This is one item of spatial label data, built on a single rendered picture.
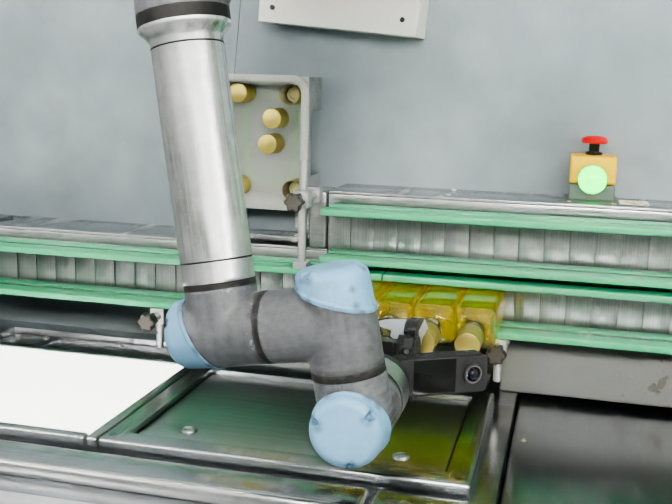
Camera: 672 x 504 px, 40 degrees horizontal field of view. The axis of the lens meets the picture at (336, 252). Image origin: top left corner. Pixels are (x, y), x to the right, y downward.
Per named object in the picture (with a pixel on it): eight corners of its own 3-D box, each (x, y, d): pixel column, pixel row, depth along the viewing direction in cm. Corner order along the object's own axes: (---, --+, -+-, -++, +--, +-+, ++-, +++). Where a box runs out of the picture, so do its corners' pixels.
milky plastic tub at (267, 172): (226, 200, 168) (207, 206, 160) (226, 73, 164) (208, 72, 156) (319, 205, 164) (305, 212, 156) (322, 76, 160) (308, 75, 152)
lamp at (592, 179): (576, 192, 146) (576, 194, 143) (578, 163, 145) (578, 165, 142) (606, 194, 145) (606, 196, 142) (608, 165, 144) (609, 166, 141)
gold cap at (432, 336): (413, 346, 126) (407, 355, 122) (414, 320, 125) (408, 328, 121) (439, 348, 125) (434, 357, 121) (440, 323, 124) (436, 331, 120)
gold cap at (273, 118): (269, 107, 162) (261, 107, 158) (289, 108, 161) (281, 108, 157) (269, 127, 162) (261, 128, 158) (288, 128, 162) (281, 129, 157)
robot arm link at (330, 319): (247, 281, 91) (267, 389, 92) (357, 269, 87) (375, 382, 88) (278, 265, 98) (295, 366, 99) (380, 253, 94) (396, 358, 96)
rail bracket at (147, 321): (168, 333, 162) (134, 355, 149) (168, 295, 161) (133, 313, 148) (190, 336, 161) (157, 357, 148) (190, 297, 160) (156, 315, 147)
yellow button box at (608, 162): (568, 194, 154) (567, 199, 147) (571, 149, 152) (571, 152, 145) (612, 196, 152) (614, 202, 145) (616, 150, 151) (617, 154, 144)
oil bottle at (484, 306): (468, 314, 148) (451, 350, 128) (470, 279, 147) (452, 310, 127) (504, 317, 147) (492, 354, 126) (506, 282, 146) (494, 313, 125)
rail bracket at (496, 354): (488, 364, 149) (479, 391, 136) (490, 323, 148) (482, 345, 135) (513, 367, 148) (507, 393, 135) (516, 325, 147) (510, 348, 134)
